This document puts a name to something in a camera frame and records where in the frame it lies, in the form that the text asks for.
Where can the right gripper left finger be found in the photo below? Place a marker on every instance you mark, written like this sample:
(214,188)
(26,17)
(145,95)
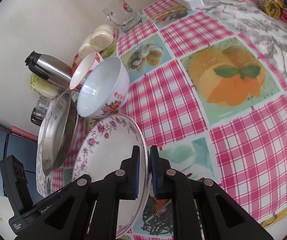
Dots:
(85,209)

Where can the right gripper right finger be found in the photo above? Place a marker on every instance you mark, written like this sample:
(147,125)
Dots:
(201,209)

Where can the stainless steel round pan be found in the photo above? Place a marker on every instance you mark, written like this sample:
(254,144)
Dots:
(57,133)

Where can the floral round plate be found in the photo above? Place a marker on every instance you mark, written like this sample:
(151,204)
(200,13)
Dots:
(106,145)

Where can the red rim strawberry bowl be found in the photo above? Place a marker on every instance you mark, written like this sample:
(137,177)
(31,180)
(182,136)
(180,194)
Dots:
(82,71)

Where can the pale blue bowl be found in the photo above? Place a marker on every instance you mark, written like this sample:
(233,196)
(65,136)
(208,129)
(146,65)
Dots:
(105,90)

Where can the tray of drinking glasses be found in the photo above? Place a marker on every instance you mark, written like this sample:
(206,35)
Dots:
(43,105)

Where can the napa cabbage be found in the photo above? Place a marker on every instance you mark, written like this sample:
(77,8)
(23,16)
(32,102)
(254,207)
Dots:
(42,88)

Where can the stainless steel thermos jug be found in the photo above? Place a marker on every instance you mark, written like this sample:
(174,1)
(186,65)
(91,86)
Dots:
(50,69)

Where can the orange snack packet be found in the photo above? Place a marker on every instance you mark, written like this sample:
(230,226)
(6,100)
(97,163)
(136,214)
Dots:
(76,62)

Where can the checkered pink tablecloth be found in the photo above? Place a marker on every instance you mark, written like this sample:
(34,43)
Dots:
(209,88)

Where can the bag of steamed buns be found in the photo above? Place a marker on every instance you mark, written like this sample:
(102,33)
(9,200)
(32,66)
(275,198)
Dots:
(99,40)

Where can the glass mug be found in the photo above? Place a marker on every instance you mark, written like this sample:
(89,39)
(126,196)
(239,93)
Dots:
(120,14)

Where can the white power strip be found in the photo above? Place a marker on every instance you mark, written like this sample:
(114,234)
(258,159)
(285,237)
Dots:
(191,4)

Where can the colourful candy pack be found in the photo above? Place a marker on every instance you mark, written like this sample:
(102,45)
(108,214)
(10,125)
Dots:
(273,8)

